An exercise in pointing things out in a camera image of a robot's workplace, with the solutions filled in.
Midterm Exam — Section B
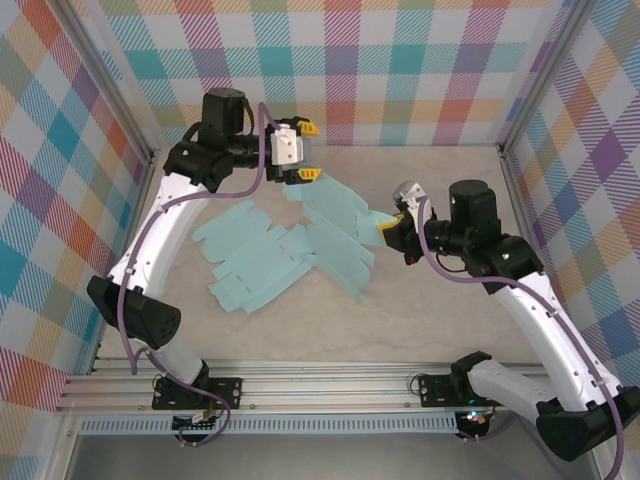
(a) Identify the light blue paper box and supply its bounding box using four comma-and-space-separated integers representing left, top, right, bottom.
281, 172, 396, 305
192, 201, 321, 315

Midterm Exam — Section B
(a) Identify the grey metal shelf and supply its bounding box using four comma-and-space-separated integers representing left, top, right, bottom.
64, 432, 601, 480

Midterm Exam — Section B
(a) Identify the aluminium side rail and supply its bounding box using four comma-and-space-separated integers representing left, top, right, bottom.
89, 149, 162, 374
497, 143, 536, 251

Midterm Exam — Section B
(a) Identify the aluminium corner post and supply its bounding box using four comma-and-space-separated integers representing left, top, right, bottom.
59, 0, 161, 164
494, 0, 594, 161

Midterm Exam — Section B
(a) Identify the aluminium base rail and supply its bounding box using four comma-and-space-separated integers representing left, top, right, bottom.
55, 355, 554, 414

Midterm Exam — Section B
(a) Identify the slotted grey cable duct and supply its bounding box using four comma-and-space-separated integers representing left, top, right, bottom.
79, 412, 459, 435

